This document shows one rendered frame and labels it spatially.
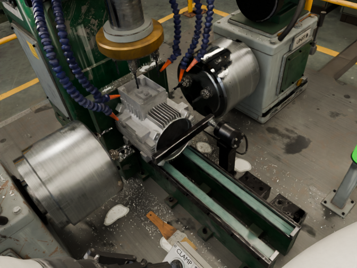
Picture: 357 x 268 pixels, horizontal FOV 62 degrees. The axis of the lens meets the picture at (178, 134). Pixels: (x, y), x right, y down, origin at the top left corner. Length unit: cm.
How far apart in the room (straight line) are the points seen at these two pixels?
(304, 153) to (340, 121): 25
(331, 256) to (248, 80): 92
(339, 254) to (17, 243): 69
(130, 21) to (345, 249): 69
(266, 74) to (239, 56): 15
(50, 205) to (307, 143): 93
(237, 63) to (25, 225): 77
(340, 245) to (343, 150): 111
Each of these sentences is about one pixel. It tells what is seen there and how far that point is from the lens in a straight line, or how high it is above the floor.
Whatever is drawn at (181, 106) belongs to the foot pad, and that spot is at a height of 107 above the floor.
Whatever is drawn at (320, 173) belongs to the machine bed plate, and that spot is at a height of 80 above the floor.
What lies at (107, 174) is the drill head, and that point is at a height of 108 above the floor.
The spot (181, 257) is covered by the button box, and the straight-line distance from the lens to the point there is 67.
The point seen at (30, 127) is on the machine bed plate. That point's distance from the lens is 152.
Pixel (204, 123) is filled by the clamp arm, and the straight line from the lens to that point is 96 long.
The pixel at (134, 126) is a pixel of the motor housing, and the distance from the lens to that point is 93.
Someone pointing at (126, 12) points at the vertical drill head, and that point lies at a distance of 77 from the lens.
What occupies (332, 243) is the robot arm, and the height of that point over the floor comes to 154.
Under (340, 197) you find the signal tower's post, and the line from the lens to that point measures 107.
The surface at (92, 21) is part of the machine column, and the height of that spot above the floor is 131.
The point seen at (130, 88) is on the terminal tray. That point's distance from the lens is 99.
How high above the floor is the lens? 170
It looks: 46 degrees down
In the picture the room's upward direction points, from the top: 7 degrees counter-clockwise
